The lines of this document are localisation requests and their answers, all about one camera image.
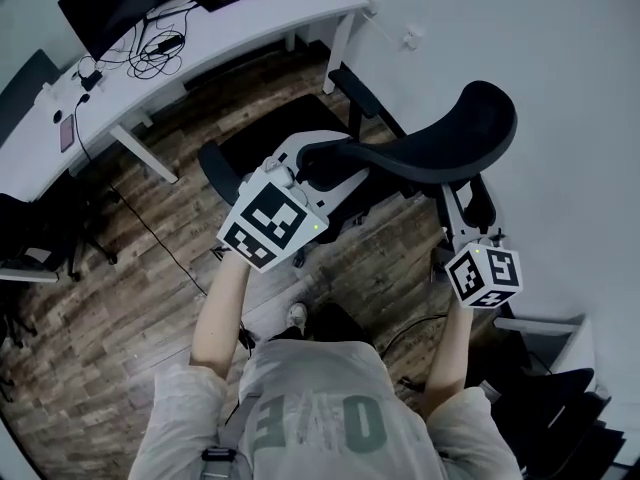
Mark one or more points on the black swivel chair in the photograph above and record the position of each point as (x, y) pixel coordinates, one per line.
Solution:
(45, 233)

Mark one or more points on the person's right forearm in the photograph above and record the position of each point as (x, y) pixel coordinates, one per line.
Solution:
(450, 363)

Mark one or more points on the black computer monitor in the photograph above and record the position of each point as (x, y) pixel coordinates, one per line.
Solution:
(115, 3)

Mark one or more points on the white side table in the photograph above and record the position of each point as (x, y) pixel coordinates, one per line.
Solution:
(560, 338)

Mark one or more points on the pink smartphone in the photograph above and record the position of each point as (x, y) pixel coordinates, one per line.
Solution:
(67, 133)

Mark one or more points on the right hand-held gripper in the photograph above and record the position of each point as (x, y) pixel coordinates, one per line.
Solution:
(482, 278)

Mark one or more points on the white desk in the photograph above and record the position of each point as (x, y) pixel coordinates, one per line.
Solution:
(240, 33)

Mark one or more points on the person's black trousers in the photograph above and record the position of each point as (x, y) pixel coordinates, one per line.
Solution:
(340, 325)

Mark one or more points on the person's left forearm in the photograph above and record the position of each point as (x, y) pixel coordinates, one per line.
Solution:
(220, 318)

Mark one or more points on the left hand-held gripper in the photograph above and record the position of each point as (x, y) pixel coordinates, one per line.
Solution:
(270, 218)

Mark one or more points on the dark grey partition panel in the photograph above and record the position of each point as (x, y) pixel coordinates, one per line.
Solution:
(25, 93)

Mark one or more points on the person's white shoe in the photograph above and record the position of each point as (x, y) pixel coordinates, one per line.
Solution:
(297, 315)

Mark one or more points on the small round black object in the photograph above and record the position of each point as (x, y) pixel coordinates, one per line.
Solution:
(59, 115)

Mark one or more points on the white wall socket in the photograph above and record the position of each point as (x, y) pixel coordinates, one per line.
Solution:
(413, 38)

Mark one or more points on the person's light grey shirt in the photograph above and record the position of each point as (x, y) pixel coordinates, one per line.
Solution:
(320, 408)

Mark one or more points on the small black desk device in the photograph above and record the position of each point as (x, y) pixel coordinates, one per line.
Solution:
(91, 80)

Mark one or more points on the black and white office chair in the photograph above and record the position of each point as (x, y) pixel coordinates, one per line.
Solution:
(450, 143)

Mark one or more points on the black mesh chair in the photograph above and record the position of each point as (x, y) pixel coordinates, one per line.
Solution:
(545, 408)

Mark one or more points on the black power adapter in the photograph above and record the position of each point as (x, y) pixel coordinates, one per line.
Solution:
(168, 44)

